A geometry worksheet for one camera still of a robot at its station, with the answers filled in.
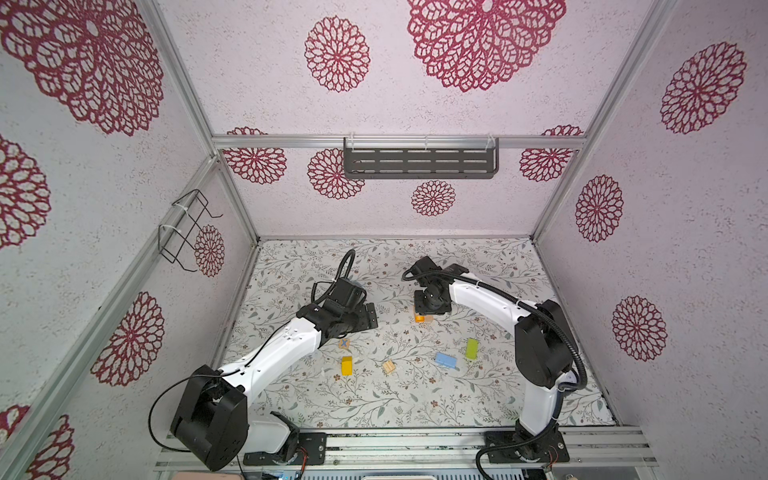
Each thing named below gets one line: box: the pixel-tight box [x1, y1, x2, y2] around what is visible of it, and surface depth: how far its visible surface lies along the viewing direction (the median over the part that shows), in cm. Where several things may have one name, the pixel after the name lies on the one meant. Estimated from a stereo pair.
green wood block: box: [465, 338, 479, 360], surface depth 94 cm
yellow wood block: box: [341, 356, 353, 376], surface depth 89 cm
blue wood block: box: [436, 352, 457, 368], surface depth 91 cm
